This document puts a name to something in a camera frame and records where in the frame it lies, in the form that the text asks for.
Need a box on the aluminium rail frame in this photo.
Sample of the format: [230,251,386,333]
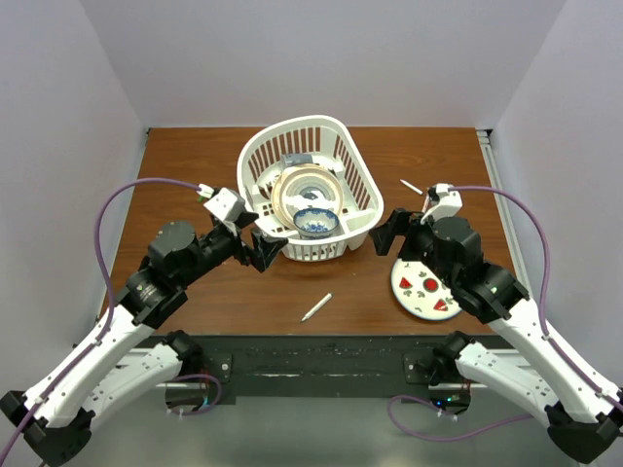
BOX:
[475,126,531,288]

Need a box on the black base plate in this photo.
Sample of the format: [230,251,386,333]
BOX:
[191,336,476,408]

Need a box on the small white pen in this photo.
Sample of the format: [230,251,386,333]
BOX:
[399,179,423,196]

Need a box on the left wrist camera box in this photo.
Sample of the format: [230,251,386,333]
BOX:
[203,188,245,222]

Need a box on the tan rimmed plate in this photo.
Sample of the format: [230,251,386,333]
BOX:
[272,163,344,229]

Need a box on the blue white patterned bowl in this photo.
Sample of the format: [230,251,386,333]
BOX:
[293,207,340,240]

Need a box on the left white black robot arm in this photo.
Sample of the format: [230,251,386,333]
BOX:
[1,213,288,466]

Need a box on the white marker pen green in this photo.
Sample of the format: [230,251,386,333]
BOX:
[301,293,333,323]

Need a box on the watermelon pattern plate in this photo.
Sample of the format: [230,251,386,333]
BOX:
[390,259,461,321]

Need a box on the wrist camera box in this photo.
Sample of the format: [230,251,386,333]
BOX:
[203,188,245,222]
[421,183,462,224]

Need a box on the white plastic dish basket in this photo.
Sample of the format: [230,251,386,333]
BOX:
[237,115,385,262]

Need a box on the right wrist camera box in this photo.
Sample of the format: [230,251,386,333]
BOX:
[421,183,462,224]

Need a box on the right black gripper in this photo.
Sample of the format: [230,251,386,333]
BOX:
[369,206,458,288]

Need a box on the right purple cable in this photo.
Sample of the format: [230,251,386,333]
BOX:
[452,184,623,414]

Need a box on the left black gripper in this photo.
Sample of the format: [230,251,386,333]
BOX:
[177,210,287,287]

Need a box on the grey object in basket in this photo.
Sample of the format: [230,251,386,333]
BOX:
[280,153,313,169]

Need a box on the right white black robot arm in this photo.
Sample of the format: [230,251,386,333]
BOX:
[370,208,622,464]

